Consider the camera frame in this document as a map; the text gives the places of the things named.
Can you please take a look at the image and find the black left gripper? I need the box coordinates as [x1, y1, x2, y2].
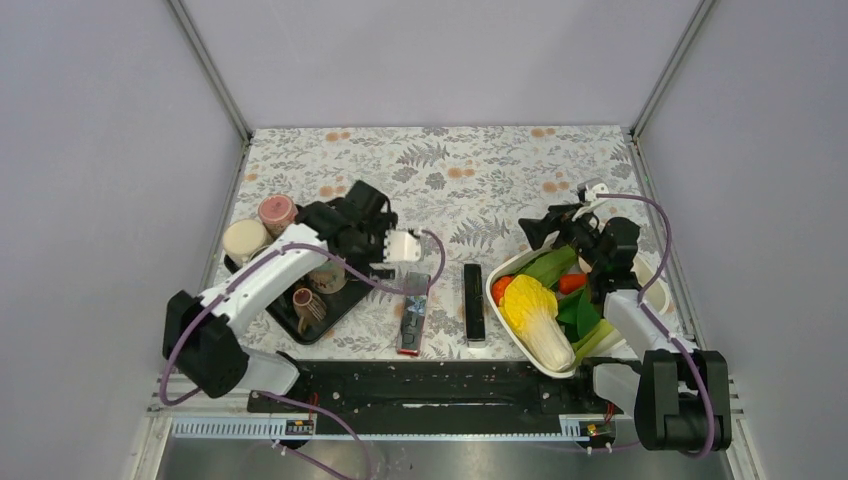
[343, 211, 397, 277]

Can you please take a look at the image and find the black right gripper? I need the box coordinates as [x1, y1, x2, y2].
[517, 202, 606, 271]

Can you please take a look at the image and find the pink speckled mug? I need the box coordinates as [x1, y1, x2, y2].
[257, 194, 298, 239]

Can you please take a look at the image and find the brown ribbed mug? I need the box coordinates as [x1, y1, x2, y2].
[292, 287, 327, 334]

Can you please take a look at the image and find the plain cream mug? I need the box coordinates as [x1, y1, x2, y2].
[222, 218, 271, 267]

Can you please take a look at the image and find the floral cream mug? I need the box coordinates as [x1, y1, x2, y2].
[307, 261, 347, 295]

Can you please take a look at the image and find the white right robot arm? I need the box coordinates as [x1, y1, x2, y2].
[518, 204, 732, 458]

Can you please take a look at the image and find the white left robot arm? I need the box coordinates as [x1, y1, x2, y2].
[159, 181, 422, 411]

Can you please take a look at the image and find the orange carrot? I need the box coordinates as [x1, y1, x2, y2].
[557, 273, 588, 295]

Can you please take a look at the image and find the white oval basin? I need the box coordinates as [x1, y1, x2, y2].
[483, 245, 672, 379]

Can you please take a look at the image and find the green leafy vegetable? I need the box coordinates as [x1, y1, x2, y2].
[518, 246, 601, 343]

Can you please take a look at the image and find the black rectangular tray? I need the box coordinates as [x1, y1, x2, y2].
[207, 221, 372, 345]

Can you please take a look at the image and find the silver red flat box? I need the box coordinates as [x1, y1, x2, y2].
[396, 273, 431, 357]

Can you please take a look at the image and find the green white leek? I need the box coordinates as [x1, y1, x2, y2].
[572, 319, 624, 364]

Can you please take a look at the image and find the yellow napa cabbage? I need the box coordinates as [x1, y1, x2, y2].
[499, 274, 574, 370]

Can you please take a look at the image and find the red tomato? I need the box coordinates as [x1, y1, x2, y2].
[490, 275, 514, 307]

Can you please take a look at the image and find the black rectangular box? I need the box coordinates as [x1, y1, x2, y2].
[463, 263, 486, 348]

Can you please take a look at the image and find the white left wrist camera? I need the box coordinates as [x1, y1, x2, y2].
[383, 230, 422, 263]

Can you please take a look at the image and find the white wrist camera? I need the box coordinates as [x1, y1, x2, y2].
[383, 230, 422, 263]
[577, 179, 609, 204]

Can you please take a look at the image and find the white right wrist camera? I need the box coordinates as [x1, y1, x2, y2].
[577, 179, 609, 204]

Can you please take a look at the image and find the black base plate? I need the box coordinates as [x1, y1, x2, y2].
[287, 360, 625, 437]

